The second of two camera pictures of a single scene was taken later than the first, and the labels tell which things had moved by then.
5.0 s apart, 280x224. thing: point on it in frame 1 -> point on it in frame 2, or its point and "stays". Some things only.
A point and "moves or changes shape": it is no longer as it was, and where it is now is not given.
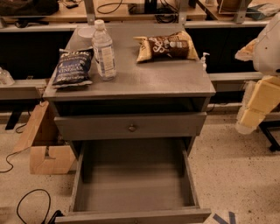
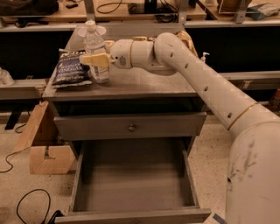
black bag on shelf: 29,8 stays
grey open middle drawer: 133,181 stays
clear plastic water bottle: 103,52 moves or changes shape
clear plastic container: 6,80 stays
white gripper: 268,55 -> 121,54
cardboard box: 47,152 stays
